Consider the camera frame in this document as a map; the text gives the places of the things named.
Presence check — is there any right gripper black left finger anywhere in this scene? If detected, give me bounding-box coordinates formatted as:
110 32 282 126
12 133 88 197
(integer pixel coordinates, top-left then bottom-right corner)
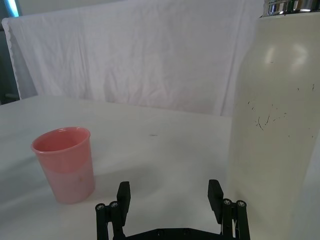
94 181 132 240

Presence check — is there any pink cup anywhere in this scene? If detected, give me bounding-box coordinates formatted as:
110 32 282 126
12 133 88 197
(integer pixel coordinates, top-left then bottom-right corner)
30 126 96 205

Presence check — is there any white table cloth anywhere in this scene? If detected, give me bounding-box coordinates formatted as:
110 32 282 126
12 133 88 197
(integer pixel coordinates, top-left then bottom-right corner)
0 0 320 240

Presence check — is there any cream vacuum bottle steel neck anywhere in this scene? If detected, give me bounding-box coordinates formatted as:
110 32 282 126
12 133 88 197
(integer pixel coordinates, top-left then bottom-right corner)
226 0 320 240

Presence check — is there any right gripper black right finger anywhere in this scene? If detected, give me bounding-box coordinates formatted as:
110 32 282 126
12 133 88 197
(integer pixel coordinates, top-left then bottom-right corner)
207 179 251 240

